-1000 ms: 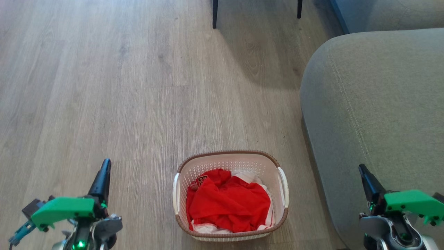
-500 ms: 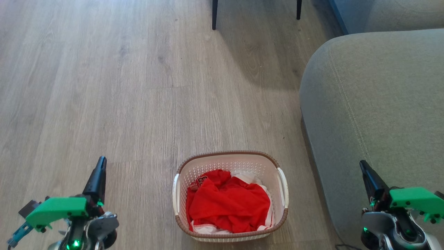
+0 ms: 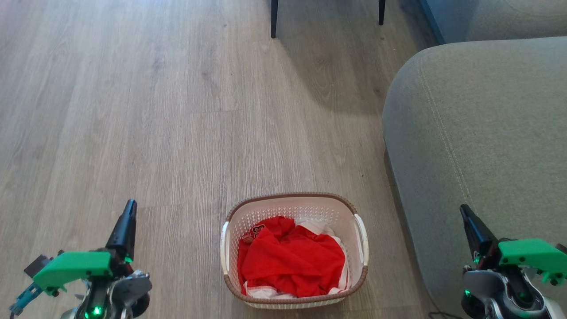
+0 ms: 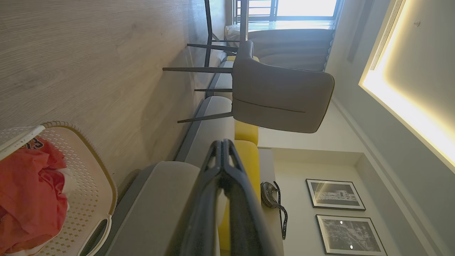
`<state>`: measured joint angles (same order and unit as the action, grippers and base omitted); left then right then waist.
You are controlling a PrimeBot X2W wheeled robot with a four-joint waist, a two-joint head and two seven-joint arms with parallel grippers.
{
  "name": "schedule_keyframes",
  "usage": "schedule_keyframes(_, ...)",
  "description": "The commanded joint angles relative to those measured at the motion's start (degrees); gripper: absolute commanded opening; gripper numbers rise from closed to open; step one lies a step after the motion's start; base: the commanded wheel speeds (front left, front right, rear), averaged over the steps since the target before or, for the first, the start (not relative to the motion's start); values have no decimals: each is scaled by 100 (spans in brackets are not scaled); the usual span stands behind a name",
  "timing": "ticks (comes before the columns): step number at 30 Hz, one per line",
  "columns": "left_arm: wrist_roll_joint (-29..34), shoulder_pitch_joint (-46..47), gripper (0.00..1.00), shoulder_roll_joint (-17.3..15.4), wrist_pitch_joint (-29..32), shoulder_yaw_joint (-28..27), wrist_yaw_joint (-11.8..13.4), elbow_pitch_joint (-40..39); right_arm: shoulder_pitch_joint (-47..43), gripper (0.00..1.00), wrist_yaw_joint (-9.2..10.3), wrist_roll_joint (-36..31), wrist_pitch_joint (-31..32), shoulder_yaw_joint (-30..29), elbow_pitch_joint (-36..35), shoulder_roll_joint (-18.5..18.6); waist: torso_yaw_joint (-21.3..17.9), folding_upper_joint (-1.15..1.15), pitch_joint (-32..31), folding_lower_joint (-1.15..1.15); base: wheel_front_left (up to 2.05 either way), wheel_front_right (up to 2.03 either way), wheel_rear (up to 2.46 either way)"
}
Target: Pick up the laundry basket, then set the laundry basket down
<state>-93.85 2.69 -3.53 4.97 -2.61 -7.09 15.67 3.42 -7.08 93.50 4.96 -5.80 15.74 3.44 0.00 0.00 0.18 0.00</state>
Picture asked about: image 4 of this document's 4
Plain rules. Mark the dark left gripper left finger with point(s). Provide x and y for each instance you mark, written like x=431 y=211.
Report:
x=204 y=213

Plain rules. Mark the black framed monochrome picture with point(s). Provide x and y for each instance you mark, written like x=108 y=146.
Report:
x=334 y=195
x=350 y=235

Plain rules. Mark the cream perforated plastic laundry basket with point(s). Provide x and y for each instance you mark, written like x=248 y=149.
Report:
x=89 y=177

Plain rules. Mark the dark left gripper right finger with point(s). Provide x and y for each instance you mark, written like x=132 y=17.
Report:
x=245 y=220

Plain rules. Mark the grey chair with black legs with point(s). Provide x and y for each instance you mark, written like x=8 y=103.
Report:
x=277 y=96

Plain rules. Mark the small yellow sofa cushion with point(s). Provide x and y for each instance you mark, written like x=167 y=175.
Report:
x=246 y=132

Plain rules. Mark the table with black legs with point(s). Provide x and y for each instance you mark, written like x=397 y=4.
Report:
x=208 y=32

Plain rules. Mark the grey fabric sofa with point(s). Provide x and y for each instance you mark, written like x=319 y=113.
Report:
x=160 y=206

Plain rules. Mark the black window railing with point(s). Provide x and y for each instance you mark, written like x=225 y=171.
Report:
x=256 y=9

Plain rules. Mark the grey window curtain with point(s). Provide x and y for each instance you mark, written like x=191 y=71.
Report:
x=295 y=46

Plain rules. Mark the white ceiling air vent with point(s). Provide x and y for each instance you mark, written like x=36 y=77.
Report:
x=387 y=33

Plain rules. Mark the red sports jersey garment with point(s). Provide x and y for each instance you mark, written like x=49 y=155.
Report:
x=28 y=199

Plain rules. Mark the large yellow sofa cushion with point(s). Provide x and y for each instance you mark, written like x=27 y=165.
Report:
x=250 y=160

